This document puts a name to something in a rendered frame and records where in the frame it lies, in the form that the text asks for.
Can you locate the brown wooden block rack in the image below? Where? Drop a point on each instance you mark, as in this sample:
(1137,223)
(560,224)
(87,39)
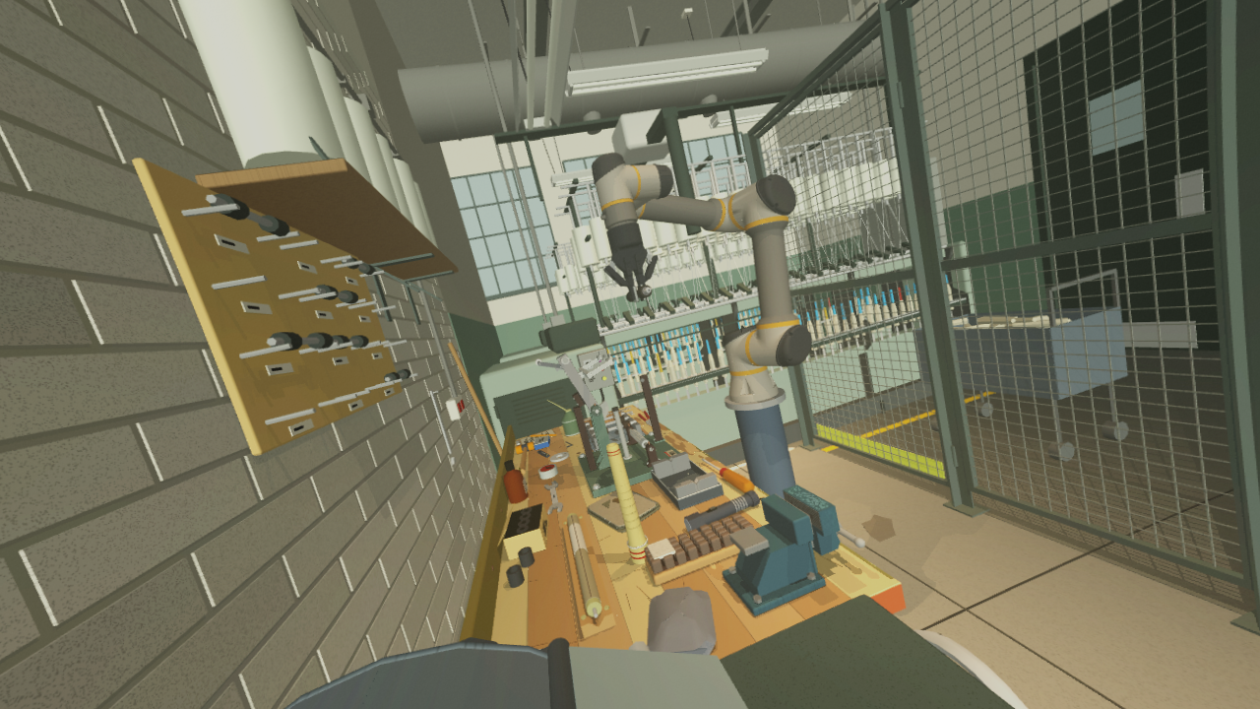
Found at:
(694,551)

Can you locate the black knurled roller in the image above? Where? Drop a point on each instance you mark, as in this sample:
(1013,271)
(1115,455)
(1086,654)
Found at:
(722,513)

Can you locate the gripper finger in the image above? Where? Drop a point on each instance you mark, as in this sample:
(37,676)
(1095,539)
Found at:
(646,278)
(617,277)

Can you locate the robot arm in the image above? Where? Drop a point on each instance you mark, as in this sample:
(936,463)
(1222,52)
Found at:
(758,209)

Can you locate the blue bench vise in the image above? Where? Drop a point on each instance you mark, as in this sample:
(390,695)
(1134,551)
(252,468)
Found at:
(783,551)

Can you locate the white ceiling light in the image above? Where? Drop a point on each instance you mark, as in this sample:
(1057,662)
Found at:
(664,72)

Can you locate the silver wrench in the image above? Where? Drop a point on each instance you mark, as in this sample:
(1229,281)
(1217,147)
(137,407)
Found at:
(553,498)

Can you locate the grey tray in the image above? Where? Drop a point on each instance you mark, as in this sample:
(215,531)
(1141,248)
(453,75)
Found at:
(687,483)

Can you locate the row of white wall cylinders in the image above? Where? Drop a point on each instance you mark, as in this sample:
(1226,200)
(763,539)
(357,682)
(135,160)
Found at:
(266,89)

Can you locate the wooden wall peg board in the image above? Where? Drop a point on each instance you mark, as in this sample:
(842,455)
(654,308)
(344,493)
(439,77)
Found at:
(285,315)

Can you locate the white wall switch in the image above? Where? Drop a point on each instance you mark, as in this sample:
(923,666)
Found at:
(454,410)

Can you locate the long cream roller on cradle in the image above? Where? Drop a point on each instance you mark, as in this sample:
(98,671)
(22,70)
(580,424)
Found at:
(585,571)

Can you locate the grey box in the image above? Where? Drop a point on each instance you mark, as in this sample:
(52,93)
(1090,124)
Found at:
(650,681)

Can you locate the green machine cabinet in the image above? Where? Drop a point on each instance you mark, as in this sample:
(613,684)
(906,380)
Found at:
(517,394)

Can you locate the blue and orange hand tool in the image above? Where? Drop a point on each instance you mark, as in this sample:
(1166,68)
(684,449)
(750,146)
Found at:
(532,444)

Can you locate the grey wheeled trolley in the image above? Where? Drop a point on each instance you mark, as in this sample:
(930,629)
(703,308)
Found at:
(1063,359)

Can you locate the green drafting unit body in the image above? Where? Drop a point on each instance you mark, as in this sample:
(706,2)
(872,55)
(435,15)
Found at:
(630,448)

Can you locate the black open box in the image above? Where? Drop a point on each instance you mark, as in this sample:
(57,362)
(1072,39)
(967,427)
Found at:
(524,534)

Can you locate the grey ceiling duct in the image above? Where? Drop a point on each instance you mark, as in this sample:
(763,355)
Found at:
(492,94)

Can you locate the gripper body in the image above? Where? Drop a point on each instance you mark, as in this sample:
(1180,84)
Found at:
(625,242)

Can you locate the cream upright bobbin tube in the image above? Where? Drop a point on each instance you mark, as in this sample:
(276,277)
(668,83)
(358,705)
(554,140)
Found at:
(626,502)

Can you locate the grey square plate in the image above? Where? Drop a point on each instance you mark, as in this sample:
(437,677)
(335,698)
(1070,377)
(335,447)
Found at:
(602,514)

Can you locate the dark green slab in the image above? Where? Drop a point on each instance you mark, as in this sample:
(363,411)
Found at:
(856,660)

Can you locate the large paned window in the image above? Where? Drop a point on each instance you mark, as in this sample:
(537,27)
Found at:
(497,231)

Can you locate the dark blue grey drum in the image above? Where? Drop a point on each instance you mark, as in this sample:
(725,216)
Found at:
(423,679)

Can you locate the wooden stick on wall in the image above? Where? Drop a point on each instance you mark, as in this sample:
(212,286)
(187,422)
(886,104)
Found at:
(475,396)

